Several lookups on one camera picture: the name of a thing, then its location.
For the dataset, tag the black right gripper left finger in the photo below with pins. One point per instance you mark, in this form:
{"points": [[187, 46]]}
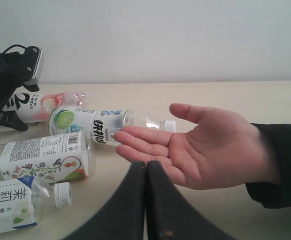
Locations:
{"points": [[122, 216]]}

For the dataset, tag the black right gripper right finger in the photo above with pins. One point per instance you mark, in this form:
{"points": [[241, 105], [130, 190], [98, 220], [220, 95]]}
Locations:
{"points": [[169, 216]]}

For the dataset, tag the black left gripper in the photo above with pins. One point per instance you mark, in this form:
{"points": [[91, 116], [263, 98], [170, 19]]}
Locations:
{"points": [[10, 80]]}

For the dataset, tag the pink peach soda bottle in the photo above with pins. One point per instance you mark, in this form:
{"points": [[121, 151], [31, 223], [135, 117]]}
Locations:
{"points": [[36, 107]]}

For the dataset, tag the floral label tea bottle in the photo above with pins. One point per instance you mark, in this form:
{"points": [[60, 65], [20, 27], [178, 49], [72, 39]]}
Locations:
{"points": [[55, 158]]}

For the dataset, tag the jasmine oolong tea bottle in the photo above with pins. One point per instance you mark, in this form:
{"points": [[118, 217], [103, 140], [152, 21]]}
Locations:
{"points": [[25, 200]]}

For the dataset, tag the black sleeved forearm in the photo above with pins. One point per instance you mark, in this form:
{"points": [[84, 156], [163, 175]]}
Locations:
{"points": [[270, 195]]}

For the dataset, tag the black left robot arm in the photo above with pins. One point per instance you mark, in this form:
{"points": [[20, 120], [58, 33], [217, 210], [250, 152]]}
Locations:
{"points": [[20, 66]]}

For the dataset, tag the lime label drink bottle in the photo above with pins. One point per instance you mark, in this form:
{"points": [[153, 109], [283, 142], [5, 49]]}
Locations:
{"points": [[101, 125]]}

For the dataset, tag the open human hand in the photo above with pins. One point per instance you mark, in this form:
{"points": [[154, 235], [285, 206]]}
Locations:
{"points": [[223, 150]]}

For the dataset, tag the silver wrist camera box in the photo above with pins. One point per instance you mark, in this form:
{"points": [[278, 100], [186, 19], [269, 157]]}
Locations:
{"points": [[31, 63]]}

